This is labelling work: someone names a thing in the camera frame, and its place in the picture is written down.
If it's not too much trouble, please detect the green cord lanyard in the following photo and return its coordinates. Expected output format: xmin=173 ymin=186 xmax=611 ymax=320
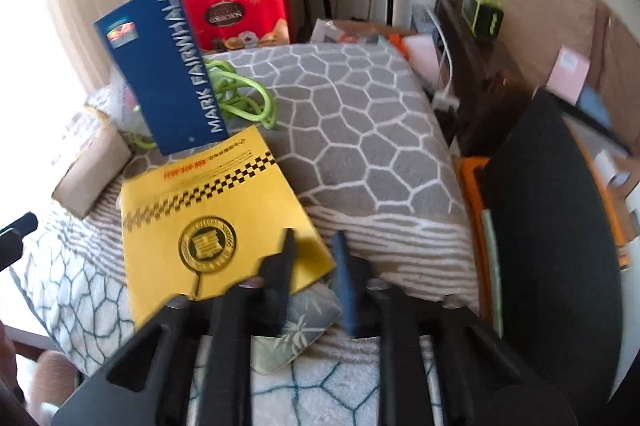
xmin=119 ymin=58 xmax=279 ymax=151

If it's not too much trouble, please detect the grey patterned blanket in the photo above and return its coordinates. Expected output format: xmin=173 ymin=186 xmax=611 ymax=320
xmin=9 ymin=44 xmax=478 ymax=425

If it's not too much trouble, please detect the tan paper package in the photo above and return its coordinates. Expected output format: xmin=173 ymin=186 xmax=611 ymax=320
xmin=51 ymin=104 xmax=132 ymax=219

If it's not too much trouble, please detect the red collection gift box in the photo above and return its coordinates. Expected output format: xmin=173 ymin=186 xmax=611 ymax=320
xmin=183 ymin=0 xmax=290 ymax=53

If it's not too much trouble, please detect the pink booklet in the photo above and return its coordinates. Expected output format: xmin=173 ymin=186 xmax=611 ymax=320
xmin=546 ymin=46 xmax=590 ymax=106

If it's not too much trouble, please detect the blue Mark Fairwhale card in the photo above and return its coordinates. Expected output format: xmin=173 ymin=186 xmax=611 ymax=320
xmin=94 ymin=0 xmax=229 ymax=154

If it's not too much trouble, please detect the green black lantern device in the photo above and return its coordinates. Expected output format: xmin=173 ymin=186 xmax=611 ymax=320
xmin=461 ymin=0 xmax=504 ymax=42

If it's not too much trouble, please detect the yellow checkered envelope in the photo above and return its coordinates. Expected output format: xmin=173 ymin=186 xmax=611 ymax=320
xmin=120 ymin=127 xmax=334 ymax=325

